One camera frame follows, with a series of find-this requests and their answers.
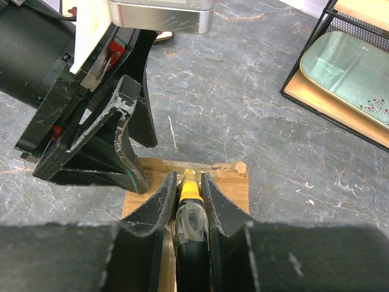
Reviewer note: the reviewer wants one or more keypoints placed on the pale green rectangular plate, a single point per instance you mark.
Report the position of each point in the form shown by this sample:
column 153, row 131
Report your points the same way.
column 352, row 71

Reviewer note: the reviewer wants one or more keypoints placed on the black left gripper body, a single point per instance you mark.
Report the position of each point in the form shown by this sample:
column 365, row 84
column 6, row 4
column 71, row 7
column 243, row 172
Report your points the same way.
column 42, row 55

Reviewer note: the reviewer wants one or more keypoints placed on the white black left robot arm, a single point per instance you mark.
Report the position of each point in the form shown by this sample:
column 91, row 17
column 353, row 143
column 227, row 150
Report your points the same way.
column 108, row 62

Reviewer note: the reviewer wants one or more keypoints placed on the brown cardboard express box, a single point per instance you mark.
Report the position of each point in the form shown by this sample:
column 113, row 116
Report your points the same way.
column 231, row 178

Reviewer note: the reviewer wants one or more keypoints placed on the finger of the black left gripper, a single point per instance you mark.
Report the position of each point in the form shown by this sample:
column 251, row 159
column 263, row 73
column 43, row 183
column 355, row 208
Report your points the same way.
column 98, row 152
column 141, row 124

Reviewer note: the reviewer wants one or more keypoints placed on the yellow utility knife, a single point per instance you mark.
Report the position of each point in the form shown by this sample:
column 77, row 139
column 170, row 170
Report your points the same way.
column 191, row 237

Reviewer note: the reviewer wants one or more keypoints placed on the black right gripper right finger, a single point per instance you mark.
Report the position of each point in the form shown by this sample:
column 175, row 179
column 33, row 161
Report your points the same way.
column 231, row 256

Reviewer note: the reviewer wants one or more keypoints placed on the black wire wooden shelf rack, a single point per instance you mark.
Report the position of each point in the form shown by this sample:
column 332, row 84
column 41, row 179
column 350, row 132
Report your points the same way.
column 367, row 20

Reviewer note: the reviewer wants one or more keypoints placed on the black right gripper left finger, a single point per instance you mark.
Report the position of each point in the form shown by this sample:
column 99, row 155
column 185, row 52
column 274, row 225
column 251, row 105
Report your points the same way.
column 140, row 242

